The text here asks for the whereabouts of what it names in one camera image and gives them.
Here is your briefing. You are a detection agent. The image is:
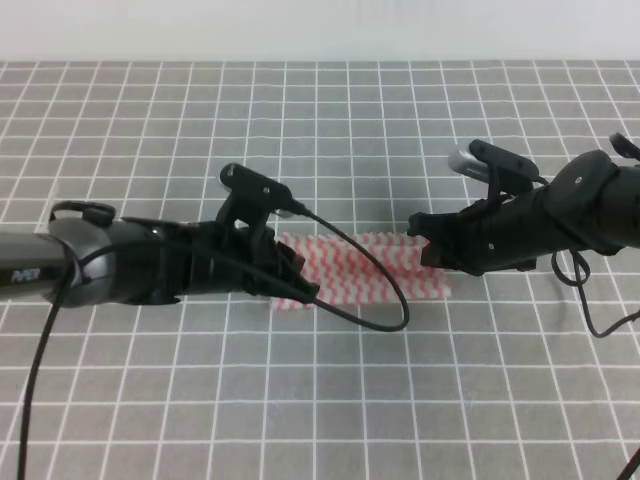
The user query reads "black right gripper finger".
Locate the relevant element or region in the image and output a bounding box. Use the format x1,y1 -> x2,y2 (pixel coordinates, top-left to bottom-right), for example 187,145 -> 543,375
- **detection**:
407,212 -> 457,238
420,239 -> 453,270

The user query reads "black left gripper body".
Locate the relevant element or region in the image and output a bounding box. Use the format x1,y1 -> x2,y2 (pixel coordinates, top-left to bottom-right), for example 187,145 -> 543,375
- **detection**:
187,221 -> 281,296

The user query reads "black left camera cable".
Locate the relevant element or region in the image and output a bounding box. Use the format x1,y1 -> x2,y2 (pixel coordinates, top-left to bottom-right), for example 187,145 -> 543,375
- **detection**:
12,202 -> 412,480

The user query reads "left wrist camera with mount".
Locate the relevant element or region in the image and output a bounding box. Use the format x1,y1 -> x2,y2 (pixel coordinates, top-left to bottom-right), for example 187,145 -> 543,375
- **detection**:
216,163 -> 306,228

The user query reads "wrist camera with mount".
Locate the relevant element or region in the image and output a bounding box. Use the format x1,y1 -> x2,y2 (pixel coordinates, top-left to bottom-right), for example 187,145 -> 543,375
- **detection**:
447,139 -> 540,200
216,163 -> 306,228

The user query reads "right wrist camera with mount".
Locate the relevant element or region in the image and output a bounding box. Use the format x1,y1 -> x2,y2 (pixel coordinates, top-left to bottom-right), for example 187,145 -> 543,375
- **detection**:
447,139 -> 540,200

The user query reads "grey grid tablecloth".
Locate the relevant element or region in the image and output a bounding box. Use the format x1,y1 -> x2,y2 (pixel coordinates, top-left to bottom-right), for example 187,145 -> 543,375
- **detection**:
1,60 -> 639,479

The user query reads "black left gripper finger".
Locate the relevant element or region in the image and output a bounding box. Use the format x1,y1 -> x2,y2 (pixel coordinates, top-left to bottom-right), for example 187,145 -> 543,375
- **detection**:
260,276 -> 320,305
275,241 -> 305,273

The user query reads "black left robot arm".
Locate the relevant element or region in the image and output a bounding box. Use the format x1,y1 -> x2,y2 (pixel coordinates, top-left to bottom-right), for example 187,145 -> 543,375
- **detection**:
1,201 -> 319,308

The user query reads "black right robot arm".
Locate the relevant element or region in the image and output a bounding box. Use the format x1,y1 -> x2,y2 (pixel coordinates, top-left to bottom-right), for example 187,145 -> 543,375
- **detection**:
408,139 -> 639,276

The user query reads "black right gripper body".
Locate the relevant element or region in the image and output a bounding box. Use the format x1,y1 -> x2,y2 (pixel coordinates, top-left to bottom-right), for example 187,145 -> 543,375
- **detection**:
439,197 -> 537,276

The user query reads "pink wavy striped towel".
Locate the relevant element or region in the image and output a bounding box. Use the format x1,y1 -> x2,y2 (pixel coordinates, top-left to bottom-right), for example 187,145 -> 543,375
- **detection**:
279,232 -> 451,305

